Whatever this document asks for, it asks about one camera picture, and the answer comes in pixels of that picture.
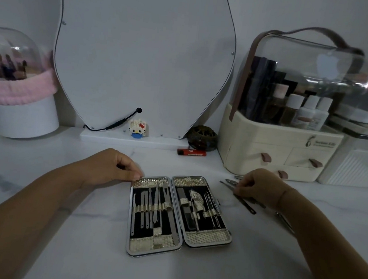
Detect black power cable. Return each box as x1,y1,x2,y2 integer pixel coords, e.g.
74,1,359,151
82,103,143,136

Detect white curved vanity mirror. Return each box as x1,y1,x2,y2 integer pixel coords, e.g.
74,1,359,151
44,0,241,155

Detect brown bottle white cap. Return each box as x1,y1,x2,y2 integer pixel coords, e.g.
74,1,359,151
279,92,305,128

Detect cream cosmetic organizer clear lid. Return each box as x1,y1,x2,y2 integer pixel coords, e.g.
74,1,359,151
214,19,368,187

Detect person's left hand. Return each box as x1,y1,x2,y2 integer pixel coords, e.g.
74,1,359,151
83,146,147,193

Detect white ribbed storage box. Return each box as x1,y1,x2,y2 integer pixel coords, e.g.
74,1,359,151
316,102,368,189

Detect brown round carved ornament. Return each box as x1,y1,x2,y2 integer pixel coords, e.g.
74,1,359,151
184,124,220,153

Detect manicure set case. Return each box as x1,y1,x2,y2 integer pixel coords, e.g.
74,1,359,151
125,170,238,266

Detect person's right hand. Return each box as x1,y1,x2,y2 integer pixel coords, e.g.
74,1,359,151
231,166,293,212

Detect red lighter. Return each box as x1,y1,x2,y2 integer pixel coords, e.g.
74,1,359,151
176,148,207,158

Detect long steel nail file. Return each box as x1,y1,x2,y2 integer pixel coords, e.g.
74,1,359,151
157,181,185,245

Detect dark cosmetic boxes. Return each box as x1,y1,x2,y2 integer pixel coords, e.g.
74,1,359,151
237,54,301,123

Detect brown bottle pink cap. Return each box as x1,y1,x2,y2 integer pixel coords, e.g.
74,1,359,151
262,82,289,125

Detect row of thin steel manicure tools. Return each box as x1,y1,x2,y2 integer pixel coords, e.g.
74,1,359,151
129,182,226,244

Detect person's right forearm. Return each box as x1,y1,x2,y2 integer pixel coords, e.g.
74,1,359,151
270,186,368,279

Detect bunch of makeup brushes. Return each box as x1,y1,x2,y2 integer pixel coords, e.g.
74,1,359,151
0,52,30,83

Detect person's left forearm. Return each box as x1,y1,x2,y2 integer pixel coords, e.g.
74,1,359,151
0,154,96,279

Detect black flat nail tool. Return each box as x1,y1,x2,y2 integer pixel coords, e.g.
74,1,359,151
185,214,201,233

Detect white cat block figure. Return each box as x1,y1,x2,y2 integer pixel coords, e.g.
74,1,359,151
128,118,148,140

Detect white brush holder clear dome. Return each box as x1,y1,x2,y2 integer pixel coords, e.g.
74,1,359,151
0,26,68,143

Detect steel tweezers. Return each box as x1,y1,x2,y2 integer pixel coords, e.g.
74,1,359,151
274,211,297,235

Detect white lotion bottle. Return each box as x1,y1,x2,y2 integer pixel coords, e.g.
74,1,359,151
290,93,321,131
306,96,334,133

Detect pink fluffy band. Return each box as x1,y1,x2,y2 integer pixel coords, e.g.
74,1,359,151
0,64,61,110

